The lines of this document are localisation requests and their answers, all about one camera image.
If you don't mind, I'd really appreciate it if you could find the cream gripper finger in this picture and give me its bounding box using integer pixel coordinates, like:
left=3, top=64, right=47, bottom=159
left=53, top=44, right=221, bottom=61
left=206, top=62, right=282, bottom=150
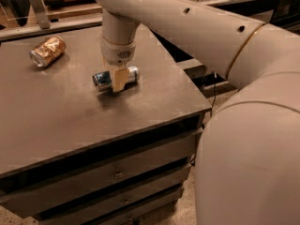
left=103, top=58, right=113, bottom=76
left=112, top=67, right=128, bottom=93

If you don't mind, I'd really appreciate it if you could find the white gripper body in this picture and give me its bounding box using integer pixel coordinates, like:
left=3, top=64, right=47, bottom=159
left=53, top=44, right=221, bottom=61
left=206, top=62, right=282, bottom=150
left=100, top=37, right=136, bottom=66

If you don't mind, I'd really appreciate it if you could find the silver blue redbull can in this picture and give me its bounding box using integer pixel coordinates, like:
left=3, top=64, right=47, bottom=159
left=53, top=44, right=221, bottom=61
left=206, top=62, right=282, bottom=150
left=92, top=66, right=140, bottom=92

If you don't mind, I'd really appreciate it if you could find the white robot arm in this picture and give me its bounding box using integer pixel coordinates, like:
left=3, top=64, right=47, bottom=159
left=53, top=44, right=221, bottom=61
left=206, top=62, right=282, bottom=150
left=96, top=0, right=300, bottom=225

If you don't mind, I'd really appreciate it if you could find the gold crushed soda can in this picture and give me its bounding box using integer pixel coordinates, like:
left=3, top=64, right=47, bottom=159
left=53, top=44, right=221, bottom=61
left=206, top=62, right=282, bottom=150
left=29, top=37, right=66, bottom=68

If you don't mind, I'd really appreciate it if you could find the top drawer front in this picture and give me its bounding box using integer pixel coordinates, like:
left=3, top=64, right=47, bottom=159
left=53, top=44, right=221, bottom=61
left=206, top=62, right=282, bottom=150
left=1, top=131, right=198, bottom=218

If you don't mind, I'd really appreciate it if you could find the drawer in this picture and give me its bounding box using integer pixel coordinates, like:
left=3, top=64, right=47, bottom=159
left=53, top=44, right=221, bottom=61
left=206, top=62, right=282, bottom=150
left=38, top=164, right=192, bottom=225
left=97, top=186, right=185, bottom=225
left=1, top=131, right=198, bottom=218

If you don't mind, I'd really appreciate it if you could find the grey drawer cabinet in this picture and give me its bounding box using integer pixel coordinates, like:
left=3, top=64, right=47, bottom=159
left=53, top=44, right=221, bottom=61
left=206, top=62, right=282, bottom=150
left=0, top=28, right=210, bottom=222

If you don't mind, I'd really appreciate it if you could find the bottom drawer front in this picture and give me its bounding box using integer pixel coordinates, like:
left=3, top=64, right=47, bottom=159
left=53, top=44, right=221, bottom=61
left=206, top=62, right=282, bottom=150
left=97, top=186, right=185, bottom=225

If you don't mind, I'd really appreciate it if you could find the middle drawer front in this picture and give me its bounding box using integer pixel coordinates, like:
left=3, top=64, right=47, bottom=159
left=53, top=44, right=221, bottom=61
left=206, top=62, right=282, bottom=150
left=38, top=164, right=192, bottom=225

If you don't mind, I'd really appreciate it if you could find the black laptop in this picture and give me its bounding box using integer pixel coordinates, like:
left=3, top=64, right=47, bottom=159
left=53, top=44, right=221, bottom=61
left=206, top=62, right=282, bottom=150
left=270, top=0, right=300, bottom=28

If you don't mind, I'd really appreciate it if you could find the metal railing frame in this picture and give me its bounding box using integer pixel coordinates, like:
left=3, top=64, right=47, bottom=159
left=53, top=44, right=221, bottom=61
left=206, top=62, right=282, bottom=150
left=0, top=0, right=255, bottom=42

